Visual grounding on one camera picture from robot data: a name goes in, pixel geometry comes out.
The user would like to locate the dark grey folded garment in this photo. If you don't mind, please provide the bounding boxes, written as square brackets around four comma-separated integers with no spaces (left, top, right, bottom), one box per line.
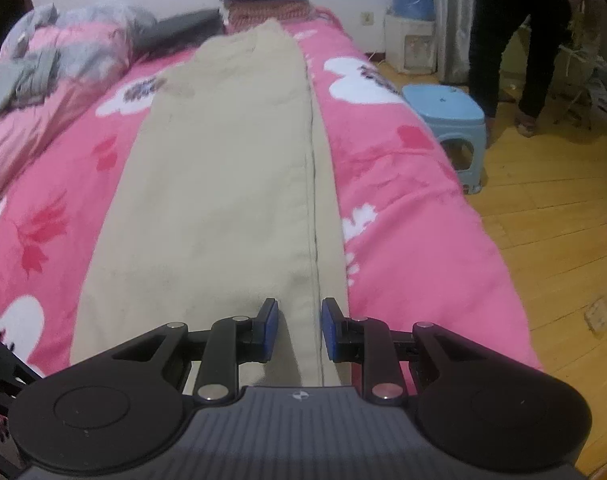
[132,7,224,54]

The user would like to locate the beige pants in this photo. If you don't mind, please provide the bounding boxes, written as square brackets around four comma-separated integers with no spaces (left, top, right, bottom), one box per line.
[70,20,351,388]

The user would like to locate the blue plastic stool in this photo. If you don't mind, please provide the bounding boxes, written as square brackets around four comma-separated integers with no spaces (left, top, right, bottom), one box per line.
[402,84,487,196]

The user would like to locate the pink floral blanket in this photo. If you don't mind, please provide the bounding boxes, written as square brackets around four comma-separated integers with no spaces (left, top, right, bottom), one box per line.
[0,7,541,391]

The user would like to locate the grey sweatpants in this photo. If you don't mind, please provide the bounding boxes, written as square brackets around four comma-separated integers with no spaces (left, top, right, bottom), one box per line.
[0,49,60,122]

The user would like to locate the grey curtain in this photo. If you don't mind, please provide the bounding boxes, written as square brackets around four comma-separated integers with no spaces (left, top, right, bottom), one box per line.
[431,0,477,86]

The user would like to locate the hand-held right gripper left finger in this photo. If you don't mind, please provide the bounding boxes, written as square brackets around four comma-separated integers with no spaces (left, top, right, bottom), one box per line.
[112,297,279,403]

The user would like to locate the white water dispenser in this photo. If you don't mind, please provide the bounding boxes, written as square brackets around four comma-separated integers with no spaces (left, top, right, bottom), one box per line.
[383,12,440,74]

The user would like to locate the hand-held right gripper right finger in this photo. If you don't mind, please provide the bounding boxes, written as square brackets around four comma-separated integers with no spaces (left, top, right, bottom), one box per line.
[322,297,484,403]

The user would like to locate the pink and grey quilt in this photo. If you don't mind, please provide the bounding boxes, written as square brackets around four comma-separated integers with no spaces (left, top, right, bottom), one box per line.
[0,2,160,211]

